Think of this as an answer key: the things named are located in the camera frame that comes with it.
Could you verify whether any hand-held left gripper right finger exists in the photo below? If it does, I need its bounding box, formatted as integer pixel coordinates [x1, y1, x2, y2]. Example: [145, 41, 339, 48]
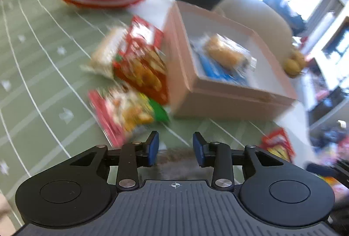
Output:
[192, 132, 282, 191]

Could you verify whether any clear bread packet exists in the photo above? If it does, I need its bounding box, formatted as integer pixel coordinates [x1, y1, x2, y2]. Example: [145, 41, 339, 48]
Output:
[203, 33, 258, 75]

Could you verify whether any dark garment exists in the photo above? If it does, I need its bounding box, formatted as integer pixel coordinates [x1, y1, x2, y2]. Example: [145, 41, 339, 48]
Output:
[263, 0, 306, 35]

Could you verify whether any blue snack packet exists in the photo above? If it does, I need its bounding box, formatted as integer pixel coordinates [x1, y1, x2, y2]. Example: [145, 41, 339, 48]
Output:
[191, 40, 251, 86]

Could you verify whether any flat screen television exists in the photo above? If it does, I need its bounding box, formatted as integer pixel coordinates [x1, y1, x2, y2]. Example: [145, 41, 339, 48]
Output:
[313, 16, 349, 89]

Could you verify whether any beige cracker packet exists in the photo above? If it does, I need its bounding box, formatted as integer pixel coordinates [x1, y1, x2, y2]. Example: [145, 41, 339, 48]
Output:
[80, 26, 131, 80]

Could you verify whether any red green snack packet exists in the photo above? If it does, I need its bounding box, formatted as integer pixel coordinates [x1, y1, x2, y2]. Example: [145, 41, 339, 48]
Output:
[87, 85, 171, 148]

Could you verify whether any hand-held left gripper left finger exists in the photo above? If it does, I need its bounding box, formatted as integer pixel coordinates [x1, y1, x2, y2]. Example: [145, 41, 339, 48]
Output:
[69, 131, 160, 190]

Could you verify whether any small red snack packet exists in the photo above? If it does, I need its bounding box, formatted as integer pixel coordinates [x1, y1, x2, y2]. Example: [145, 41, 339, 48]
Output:
[260, 128, 296, 163]

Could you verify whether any green grid table mat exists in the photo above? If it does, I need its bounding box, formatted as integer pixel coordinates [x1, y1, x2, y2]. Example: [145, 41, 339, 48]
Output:
[0, 0, 276, 228]

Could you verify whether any pink cardboard box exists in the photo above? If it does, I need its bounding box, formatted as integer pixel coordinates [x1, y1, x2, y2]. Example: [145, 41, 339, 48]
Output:
[164, 0, 298, 120]

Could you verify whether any red chip packet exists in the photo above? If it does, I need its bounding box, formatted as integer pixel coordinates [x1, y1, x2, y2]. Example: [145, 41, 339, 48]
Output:
[113, 15, 169, 106]

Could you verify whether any beige round-back chair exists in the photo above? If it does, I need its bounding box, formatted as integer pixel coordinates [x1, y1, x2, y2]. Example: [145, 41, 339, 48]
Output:
[214, 0, 293, 67]

